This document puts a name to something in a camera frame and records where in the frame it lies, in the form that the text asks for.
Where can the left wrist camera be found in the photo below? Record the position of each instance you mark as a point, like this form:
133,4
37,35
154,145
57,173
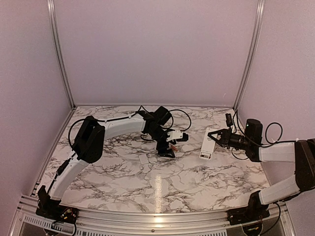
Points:
184,137

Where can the right aluminium frame post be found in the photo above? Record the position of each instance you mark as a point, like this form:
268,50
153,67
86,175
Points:
252,50

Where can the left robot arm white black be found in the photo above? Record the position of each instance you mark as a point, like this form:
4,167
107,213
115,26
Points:
87,146

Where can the left aluminium frame post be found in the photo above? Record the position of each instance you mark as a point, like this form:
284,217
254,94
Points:
58,50

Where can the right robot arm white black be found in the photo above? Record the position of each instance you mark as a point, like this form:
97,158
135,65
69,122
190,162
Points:
299,152

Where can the aluminium frame post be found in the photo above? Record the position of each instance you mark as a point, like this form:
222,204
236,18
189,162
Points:
252,50
58,50

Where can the front aluminium frame rail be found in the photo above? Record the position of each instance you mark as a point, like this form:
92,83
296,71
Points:
92,222

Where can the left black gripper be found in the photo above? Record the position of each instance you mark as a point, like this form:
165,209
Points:
164,152

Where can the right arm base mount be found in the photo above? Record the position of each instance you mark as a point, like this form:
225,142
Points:
255,210

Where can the white battery cover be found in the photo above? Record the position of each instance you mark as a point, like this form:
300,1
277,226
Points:
143,159

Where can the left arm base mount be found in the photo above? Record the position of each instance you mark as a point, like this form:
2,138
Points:
52,209

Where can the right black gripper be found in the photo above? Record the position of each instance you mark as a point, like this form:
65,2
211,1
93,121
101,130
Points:
225,138

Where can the white remote control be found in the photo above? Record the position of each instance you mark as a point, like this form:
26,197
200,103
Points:
208,146

